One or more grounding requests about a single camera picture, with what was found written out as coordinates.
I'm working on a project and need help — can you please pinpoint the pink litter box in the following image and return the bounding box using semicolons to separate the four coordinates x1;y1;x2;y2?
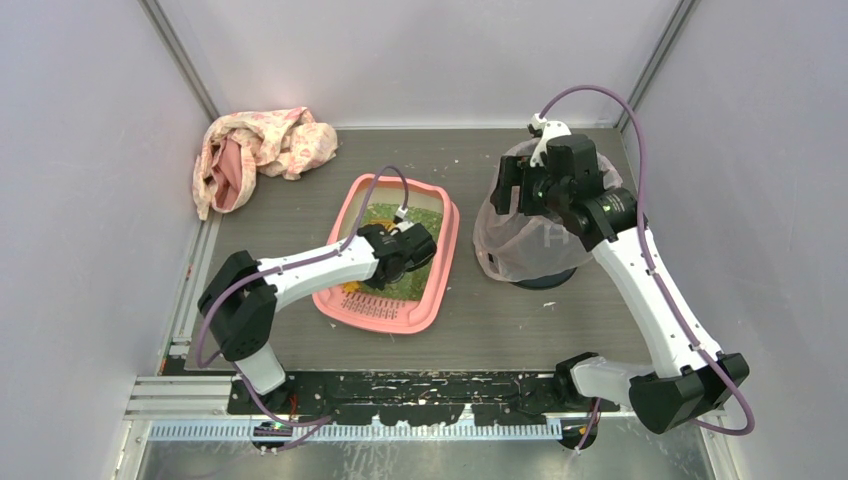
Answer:
312;179;460;335

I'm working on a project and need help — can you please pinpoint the pink plastic trash bag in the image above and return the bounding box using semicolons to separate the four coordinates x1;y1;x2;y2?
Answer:
472;139;637;284

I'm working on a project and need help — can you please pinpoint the dark round trash bin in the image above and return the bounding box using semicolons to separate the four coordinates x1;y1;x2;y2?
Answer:
513;268;577;290

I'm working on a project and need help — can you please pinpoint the orange litter scoop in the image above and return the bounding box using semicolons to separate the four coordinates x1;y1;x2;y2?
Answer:
341;281;362;293

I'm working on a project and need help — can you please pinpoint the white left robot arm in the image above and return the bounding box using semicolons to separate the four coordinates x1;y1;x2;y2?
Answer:
197;221;437;395

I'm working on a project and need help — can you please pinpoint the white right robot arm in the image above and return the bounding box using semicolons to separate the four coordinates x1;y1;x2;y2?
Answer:
489;134;750;434

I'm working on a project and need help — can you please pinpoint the green cat litter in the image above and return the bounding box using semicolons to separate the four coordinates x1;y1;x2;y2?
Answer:
358;203;443;301

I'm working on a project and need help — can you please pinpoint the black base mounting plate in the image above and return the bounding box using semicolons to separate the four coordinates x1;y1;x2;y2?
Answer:
262;371;591;427

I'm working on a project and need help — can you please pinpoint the pink floral cloth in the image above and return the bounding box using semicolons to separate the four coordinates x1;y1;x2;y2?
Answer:
192;106;339;221

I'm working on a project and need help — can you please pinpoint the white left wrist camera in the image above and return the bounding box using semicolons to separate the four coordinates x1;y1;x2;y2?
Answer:
391;206;413;232

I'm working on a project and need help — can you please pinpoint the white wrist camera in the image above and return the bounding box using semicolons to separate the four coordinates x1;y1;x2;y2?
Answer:
391;206;413;232
528;113;572;167

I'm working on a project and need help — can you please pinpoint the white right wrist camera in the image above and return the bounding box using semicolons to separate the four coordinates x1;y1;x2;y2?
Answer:
528;113;572;167

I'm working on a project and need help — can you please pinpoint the aluminium front rail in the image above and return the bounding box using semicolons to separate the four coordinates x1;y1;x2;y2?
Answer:
114;371;738;479

